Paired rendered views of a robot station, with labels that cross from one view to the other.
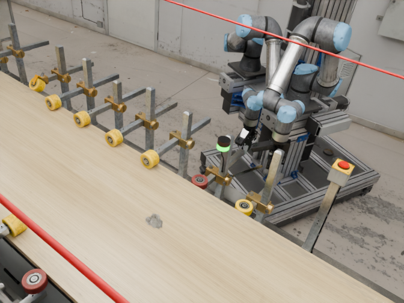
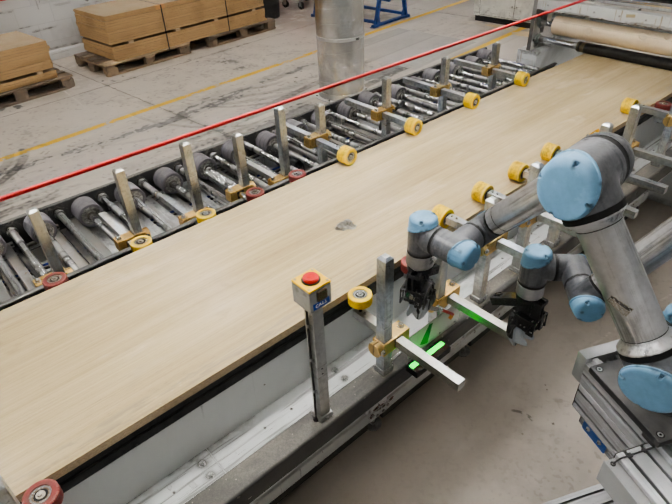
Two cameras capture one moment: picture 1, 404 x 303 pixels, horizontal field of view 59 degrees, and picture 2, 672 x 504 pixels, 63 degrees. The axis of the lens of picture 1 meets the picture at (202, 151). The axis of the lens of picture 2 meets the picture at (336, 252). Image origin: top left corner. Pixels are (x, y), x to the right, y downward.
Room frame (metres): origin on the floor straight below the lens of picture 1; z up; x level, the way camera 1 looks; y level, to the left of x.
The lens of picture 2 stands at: (1.50, -1.51, 2.05)
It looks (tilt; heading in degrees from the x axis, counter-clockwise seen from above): 36 degrees down; 108
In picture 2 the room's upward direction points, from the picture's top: 3 degrees counter-clockwise
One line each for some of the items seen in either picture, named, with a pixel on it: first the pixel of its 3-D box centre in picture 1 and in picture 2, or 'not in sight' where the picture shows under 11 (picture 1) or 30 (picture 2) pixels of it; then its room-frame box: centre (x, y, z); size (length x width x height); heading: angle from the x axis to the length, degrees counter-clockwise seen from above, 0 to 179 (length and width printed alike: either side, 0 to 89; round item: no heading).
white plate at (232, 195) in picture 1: (226, 191); (434, 328); (1.39, -0.16, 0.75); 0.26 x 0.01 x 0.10; 58
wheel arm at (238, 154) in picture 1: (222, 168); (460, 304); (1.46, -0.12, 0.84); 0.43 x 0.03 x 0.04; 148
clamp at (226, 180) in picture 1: (217, 175); (440, 296); (1.40, -0.10, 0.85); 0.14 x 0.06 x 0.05; 58
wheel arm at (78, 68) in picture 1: (70, 71); (647, 155); (2.14, 0.93, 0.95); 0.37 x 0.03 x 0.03; 148
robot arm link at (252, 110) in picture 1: (253, 107); (536, 266); (1.65, -0.24, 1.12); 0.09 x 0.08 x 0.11; 10
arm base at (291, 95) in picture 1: (298, 94); not in sight; (1.94, -0.53, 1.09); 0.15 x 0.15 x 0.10
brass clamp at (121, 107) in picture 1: (115, 104); not in sight; (1.79, 0.54, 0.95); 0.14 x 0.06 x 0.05; 58
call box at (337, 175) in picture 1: (339, 173); (311, 291); (1.12, -0.55, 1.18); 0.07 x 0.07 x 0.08; 58
